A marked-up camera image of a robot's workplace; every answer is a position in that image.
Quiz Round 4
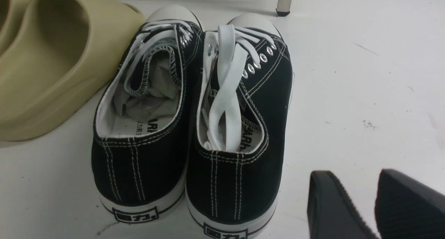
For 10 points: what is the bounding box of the right olive foam slide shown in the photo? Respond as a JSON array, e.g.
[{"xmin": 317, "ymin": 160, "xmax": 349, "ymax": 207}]
[{"xmin": 0, "ymin": 0, "xmax": 145, "ymax": 141}]

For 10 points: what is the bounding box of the left olive foam slide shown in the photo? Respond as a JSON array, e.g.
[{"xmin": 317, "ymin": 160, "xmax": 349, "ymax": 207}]
[{"xmin": 0, "ymin": 0, "xmax": 30, "ymax": 55}]

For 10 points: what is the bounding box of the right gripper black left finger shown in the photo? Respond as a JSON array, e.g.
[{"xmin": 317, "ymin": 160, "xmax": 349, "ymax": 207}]
[{"xmin": 307, "ymin": 171, "xmax": 378, "ymax": 239}]

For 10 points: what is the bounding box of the black canvas sneaker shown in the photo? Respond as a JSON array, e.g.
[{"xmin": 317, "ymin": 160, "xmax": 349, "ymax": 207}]
[
  {"xmin": 186, "ymin": 13, "xmax": 293, "ymax": 239},
  {"xmin": 91, "ymin": 5, "xmax": 204, "ymax": 224}
]

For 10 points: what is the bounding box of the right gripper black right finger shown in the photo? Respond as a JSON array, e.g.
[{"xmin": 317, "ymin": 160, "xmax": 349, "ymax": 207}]
[{"xmin": 374, "ymin": 169, "xmax": 445, "ymax": 239}]

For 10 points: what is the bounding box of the olive foam slide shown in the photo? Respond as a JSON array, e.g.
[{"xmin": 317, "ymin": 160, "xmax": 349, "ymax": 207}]
[
  {"xmin": 0, "ymin": 0, "xmax": 145, "ymax": 141},
  {"xmin": 0, "ymin": 0, "xmax": 30, "ymax": 55}
]

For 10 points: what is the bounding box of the stainless steel shoe rack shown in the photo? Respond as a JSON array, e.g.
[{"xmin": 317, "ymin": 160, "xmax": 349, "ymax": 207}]
[{"xmin": 276, "ymin": 0, "xmax": 292, "ymax": 16}]

